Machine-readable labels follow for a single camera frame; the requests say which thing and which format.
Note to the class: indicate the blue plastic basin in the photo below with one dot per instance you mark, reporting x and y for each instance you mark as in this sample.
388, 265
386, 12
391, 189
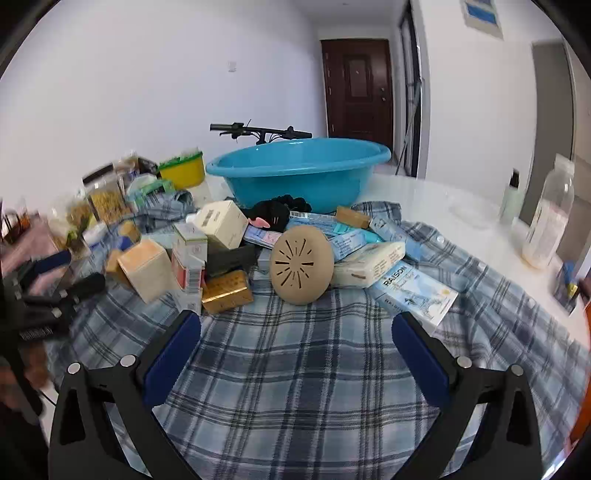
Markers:
300, 184

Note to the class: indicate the clear plastic container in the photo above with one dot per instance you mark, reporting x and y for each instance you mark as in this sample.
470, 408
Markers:
471, 212

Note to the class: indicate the gold embossed box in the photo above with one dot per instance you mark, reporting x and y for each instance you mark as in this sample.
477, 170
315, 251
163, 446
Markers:
228, 291

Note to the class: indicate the blue plaid shirt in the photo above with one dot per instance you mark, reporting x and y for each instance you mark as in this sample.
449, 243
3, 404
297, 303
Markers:
300, 369

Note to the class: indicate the blue plastic packet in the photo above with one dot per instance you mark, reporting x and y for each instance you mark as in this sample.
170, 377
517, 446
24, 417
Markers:
395, 233

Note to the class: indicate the white desktop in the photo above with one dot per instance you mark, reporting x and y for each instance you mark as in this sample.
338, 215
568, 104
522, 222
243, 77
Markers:
438, 194

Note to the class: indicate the dark brown door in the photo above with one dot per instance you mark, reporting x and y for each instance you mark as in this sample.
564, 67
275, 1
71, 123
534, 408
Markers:
358, 92

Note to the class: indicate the round beige plastic case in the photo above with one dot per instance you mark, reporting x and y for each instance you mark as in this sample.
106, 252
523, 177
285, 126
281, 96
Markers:
300, 267

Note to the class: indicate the black flat case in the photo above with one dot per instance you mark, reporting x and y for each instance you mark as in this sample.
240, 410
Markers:
231, 259

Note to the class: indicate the small brown box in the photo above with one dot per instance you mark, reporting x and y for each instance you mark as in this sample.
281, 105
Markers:
353, 217

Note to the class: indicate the yellow container with green lid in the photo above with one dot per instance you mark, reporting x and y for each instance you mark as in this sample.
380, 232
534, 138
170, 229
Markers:
184, 173

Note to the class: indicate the cream wrapped soap bar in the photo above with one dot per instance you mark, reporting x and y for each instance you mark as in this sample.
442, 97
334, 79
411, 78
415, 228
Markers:
369, 264

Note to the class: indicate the black framed glass door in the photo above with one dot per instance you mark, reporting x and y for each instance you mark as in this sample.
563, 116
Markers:
408, 55

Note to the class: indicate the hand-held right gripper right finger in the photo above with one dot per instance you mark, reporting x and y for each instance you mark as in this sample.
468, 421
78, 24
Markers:
422, 364

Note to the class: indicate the long light blue carton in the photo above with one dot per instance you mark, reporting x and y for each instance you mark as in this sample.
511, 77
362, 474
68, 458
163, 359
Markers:
318, 221

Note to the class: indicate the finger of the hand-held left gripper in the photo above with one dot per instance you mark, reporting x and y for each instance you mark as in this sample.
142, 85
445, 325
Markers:
51, 264
83, 286

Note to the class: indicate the small green spray bottle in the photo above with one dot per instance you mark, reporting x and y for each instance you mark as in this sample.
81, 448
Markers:
510, 201

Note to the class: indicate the light blue printed carton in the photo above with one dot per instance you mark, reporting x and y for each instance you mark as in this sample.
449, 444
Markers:
415, 295

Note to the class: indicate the beige box with orange face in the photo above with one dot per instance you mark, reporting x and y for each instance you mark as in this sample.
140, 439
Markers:
147, 272

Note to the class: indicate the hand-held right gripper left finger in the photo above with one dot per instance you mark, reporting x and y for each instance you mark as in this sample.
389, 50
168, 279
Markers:
171, 364

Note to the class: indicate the green and white packet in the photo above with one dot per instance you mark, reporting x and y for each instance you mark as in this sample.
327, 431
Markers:
147, 188

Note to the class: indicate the small blue yellow packet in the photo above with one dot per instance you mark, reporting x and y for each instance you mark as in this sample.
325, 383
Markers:
570, 282

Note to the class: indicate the black cloth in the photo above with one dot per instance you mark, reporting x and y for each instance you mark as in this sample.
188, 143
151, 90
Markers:
277, 210

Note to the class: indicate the blue framed wall picture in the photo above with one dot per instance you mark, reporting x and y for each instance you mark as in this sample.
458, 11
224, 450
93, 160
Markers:
482, 16

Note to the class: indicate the metal folding ladder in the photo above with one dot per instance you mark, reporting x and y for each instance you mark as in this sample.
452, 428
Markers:
411, 129

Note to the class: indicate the small tan box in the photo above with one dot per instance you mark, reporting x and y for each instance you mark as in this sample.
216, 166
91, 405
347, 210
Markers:
129, 230
113, 264

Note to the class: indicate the red and white box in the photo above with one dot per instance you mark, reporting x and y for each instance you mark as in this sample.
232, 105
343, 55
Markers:
187, 274

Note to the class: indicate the cream cardboard box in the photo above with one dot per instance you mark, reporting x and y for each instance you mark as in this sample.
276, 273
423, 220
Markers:
221, 224

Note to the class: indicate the grey cabinet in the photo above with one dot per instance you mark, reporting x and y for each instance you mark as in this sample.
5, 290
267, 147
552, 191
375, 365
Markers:
554, 106

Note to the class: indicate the clear plastic bottle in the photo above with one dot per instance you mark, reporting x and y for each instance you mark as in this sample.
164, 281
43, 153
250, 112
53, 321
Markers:
549, 217

